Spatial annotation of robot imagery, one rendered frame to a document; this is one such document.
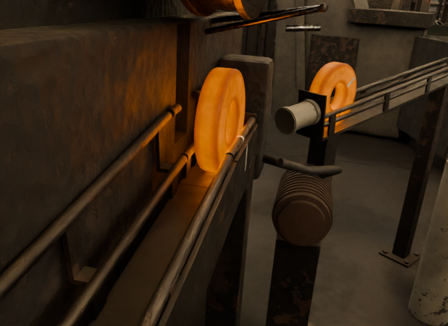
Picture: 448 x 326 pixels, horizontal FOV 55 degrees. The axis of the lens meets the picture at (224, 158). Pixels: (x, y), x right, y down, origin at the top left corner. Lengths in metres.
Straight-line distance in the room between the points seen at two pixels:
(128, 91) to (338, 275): 1.30
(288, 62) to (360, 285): 2.13
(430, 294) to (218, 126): 1.07
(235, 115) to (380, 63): 2.63
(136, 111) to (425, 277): 1.16
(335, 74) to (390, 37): 2.22
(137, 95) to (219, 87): 0.13
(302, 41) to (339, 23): 0.28
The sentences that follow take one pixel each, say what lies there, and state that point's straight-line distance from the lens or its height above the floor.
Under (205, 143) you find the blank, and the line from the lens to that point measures 0.57.
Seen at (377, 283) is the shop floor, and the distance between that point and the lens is 1.66.
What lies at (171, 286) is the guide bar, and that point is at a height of 0.68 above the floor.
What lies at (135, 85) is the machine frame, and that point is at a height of 0.81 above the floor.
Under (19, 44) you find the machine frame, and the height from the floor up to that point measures 0.87.
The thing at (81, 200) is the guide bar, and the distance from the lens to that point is 0.38.
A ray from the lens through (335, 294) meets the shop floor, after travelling 1.55.
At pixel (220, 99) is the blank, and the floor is 0.78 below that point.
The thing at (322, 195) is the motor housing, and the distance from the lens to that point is 0.94.
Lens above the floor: 0.91
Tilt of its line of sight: 21 degrees down
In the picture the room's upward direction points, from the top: 4 degrees clockwise
